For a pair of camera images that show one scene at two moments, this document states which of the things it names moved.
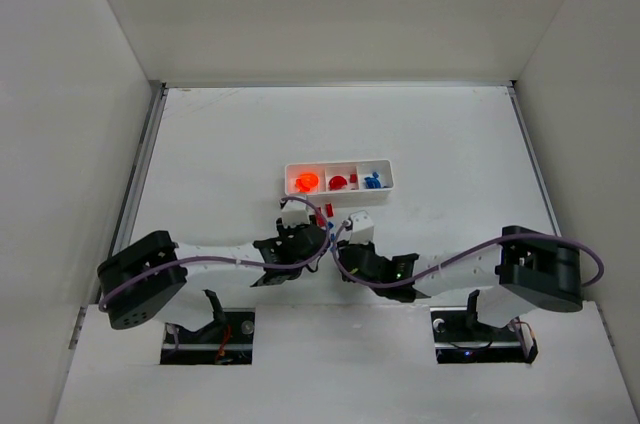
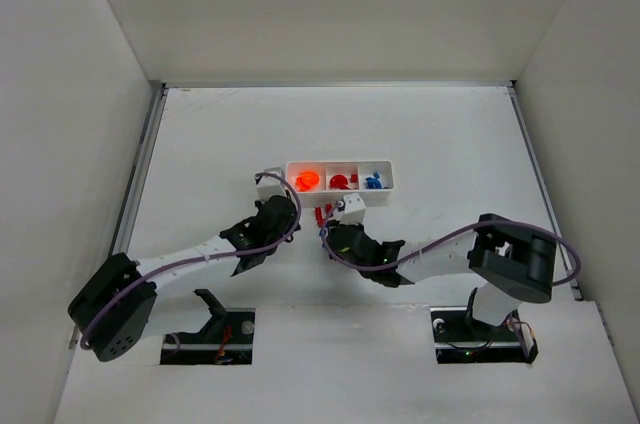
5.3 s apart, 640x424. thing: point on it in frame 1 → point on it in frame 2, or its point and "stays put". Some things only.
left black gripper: x=304 y=237 → x=279 y=209
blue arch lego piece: x=372 y=182 stays put
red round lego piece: x=337 y=182 stays put
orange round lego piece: x=306 y=181 stays put
